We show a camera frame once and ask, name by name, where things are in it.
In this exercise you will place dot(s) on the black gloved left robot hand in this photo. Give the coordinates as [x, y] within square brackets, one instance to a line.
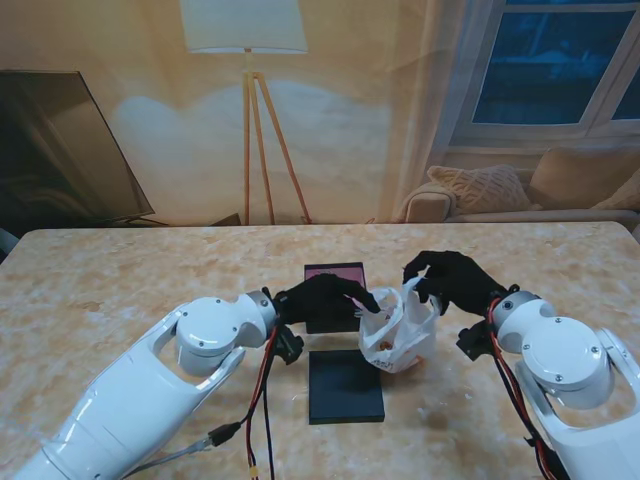
[320, 300]

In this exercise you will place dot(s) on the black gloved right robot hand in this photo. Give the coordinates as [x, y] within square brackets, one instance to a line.
[457, 285]

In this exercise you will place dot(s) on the white plastic bag orange print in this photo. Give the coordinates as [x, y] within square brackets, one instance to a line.
[400, 330]

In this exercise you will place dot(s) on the chocolate mini donut orange sprinkles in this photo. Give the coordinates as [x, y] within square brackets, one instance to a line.
[384, 346]

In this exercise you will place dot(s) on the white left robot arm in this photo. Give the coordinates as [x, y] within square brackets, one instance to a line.
[150, 385]

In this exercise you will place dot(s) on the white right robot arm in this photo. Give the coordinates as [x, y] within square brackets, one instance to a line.
[565, 360]

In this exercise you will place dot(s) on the black gift box pink inside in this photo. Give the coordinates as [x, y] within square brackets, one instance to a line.
[332, 272]

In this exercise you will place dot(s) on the black flat box lid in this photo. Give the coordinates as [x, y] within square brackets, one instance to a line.
[345, 390]

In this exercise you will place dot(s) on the knitted beige cushion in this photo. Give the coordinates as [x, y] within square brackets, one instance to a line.
[480, 190]

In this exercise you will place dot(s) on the beige sofa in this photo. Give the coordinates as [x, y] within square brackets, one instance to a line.
[575, 175]

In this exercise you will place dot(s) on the white framed window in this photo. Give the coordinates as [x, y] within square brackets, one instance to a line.
[540, 65]

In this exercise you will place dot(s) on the tripod floor lamp white shade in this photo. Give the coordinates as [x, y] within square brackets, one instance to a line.
[245, 25]

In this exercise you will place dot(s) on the dark flat television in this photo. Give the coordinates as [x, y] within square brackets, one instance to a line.
[50, 150]

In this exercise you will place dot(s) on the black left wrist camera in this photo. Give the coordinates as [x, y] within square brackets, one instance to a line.
[290, 346]

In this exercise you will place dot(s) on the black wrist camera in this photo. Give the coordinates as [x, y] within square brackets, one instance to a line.
[472, 342]
[290, 346]

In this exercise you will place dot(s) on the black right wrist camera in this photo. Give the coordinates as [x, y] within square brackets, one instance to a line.
[472, 342]

